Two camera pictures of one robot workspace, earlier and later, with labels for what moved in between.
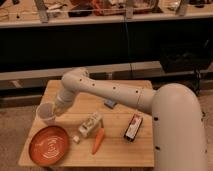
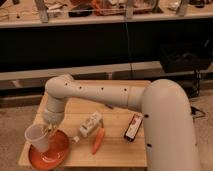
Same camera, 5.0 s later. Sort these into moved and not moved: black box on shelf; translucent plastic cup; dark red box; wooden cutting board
Moved: translucent plastic cup
Not moved: black box on shelf; wooden cutting board; dark red box
